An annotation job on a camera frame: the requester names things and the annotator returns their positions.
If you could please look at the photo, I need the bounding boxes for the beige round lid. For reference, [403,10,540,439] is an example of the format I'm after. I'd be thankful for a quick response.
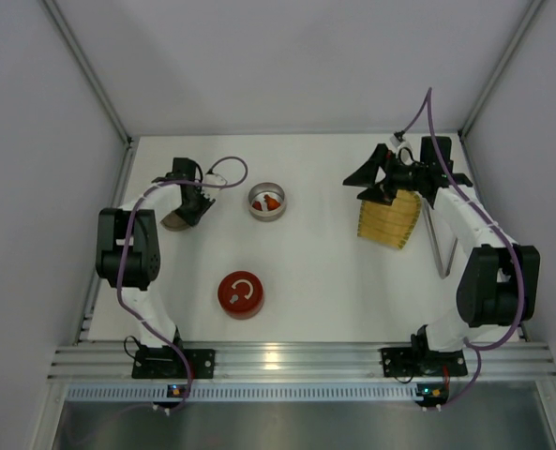
[161,212,190,233]

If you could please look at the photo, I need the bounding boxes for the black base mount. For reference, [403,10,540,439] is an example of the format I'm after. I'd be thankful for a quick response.
[131,347,216,380]
[380,347,468,379]

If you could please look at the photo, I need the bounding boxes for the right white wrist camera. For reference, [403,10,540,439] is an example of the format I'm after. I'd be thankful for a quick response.
[390,131,412,151]

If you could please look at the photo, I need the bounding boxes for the bamboo woven tray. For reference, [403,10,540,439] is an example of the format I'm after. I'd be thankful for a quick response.
[357,190,422,250]

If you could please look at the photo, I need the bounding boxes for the slotted cable duct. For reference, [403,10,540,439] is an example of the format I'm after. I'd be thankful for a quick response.
[66,382,444,403]

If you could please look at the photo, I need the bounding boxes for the red round lid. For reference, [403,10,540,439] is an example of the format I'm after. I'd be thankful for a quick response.
[218,271,264,308]

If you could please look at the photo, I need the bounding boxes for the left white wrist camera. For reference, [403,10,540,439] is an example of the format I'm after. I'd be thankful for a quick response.
[203,172,228,189]

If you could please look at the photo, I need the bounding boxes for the aluminium mounting rail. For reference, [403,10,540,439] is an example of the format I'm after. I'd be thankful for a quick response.
[47,341,556,383]

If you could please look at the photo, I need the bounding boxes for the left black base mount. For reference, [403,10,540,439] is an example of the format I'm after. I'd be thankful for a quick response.
[131,347,216,380]

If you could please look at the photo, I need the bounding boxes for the metal serving tongs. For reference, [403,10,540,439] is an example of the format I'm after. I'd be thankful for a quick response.
[422,201,458,279]

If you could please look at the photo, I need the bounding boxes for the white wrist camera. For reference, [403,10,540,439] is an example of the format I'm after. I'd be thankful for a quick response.
[203,172,228,189]
[390,131,412,151]

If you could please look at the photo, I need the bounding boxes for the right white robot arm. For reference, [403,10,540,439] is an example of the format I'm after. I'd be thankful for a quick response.
[343,133,540,378]

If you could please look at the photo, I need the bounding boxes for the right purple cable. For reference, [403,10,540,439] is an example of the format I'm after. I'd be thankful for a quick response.
[398,86,528,410]

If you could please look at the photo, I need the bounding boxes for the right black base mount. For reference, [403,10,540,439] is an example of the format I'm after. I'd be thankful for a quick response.
[380,347,468,379]

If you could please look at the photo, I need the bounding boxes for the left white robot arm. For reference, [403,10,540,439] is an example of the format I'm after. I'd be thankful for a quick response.
[96,157,227,351]

